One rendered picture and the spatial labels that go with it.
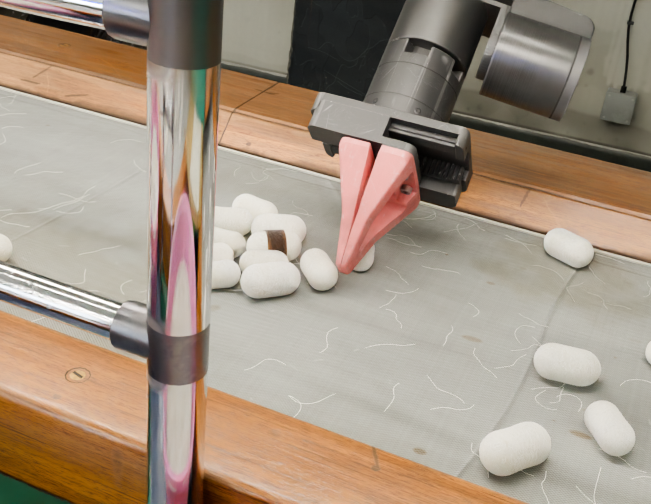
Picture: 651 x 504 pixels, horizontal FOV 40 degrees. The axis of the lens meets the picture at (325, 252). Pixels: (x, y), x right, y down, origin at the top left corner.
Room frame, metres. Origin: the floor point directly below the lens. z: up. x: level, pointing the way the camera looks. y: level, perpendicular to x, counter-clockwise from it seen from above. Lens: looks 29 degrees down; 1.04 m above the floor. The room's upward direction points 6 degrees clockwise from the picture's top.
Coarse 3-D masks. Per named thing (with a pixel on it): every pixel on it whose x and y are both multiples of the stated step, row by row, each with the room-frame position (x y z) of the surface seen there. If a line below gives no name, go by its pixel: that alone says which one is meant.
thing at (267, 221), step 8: (264, 216) 0.53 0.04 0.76; (272, 216) 0.53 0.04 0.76; (280, 216) 0.53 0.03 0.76; (288, 216) 0.53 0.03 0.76; (296, 216) 0.54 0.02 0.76; (256, 224) 0.53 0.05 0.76; (264, 224) 0.53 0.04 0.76; (272, 224) 0.53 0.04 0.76; (280, 224) 0.53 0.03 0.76; (288, 224) 0.53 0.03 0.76; (296, 224) 0.53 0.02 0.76; (304, 224) 0.53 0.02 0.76; (296, 232) 0.53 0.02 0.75; (304, 232) 0.53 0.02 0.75
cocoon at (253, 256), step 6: (246, 252) 0.49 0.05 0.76; (252, 252) 0.49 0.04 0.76; (258, 252) 0.49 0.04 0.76; (264, 252) 0.49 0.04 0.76; (270, 252) 0.49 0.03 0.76; (276, 252) 0.49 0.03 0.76; (240, 258) 0.49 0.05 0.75; (246, 258) 0.48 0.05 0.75; (252, 258) 0.48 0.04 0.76; (258, 258) 0.48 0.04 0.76; (264, 258) 0.48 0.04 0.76; (270, 258) 0.48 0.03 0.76; (276, 258) 0.49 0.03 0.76; (282, 258) 0.49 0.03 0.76; (240, 264) 0.48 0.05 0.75; (246, 264) 0.48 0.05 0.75; (252, 264) 0.48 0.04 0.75
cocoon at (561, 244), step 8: (552, 232) 0.56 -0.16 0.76; (560, 232) 0.56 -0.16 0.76; (568, 232) 0.56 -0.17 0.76; (544, 240) 0.56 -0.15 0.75; (552, 240) 0.55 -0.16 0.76; (560, 240) 0.55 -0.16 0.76; (568, 240) 0.55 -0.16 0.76; (576, 240) 0.55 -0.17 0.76; (584, 240) 0.55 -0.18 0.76; (552, 248) 0.55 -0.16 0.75; (560, 248) 0.55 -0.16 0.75; (568, 248) 0.55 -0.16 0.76; (576, 248) 0.54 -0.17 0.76; (584, 248) 0.54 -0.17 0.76; (592, 248) 0.55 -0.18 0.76; (552, 256) 0.56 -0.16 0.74; (560, 256) 0.55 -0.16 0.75; (568, 256) 0.54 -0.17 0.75; (576, 256) 0.54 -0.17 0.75; (584, 256) 0.54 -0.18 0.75; (592, 256) 0.54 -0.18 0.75; (568, 264) 0.55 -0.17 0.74; (576, 264) 0.54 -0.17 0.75; (584, 264) 0.54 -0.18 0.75
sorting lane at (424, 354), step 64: (0, 128) 0.67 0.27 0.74; (64, 128) 0.69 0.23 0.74; (128, 128) 0.70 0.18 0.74; (0, 192) 0.56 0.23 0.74; (64, 192) 0.57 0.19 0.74; (128, 192) 0.58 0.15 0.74; (256, 192) 0.61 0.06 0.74; (320, 192) 0.62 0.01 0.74; (64, 256) 0.49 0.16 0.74; (128, 256) 0.49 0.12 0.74; (384, 256) 0.53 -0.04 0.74; (448, 256) 0.54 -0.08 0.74; (512, 256) 0.55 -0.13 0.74; (256, 320) 0.44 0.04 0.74; (320, 320) 0.45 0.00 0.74; (384, 320) 0.45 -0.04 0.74; (448, 320) 0.46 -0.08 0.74; (512, 320) 0.47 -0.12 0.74; (576, 320) 0.48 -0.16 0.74; (640, 320) 0.49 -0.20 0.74; (256, 384) 0.38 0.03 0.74; (320, 384) 0.39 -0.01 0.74; (384, 384) 0.39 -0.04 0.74; (448, 384) 0.40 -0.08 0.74; (512, 384) 0.40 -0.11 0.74; (640, 384) 0.42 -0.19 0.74; (384, 448) 0.34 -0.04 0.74; (448, 448) 0.35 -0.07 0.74; (576, 448) 0.36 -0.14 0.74; (640, 448) 0.36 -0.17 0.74
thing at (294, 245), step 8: (256, 232) 0.51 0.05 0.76; (264, 232) 0.51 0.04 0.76; (288, 232) 0.51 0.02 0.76; (248, 240) 0.51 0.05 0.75; (256, 240) 0.50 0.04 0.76; (264, 240) 0.50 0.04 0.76; (288, 240) 0.51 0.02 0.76; (296, 240) 0.51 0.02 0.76; (248, 248) 0.50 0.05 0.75; (256, 248) 0.50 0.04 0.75; (264, 248) 0.50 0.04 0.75; (288, 248) 0.50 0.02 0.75; (296, 248) 0.51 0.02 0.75; (288, 256) 0.50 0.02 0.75; (296, 256) 0.51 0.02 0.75
